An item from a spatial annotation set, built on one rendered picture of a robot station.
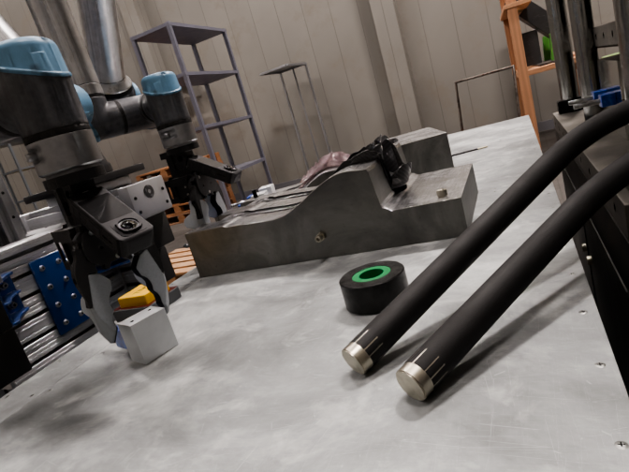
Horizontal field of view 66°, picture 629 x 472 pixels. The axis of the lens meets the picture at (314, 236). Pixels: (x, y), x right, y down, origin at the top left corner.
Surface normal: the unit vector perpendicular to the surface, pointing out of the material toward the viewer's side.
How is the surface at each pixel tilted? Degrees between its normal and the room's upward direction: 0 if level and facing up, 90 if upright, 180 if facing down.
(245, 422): 0
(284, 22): 90
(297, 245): 90
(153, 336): 90
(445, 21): 90
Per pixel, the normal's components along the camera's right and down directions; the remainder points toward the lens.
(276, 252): -0.35, 0.32
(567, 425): -0.28, -0.93
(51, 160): 0.00, 0.24
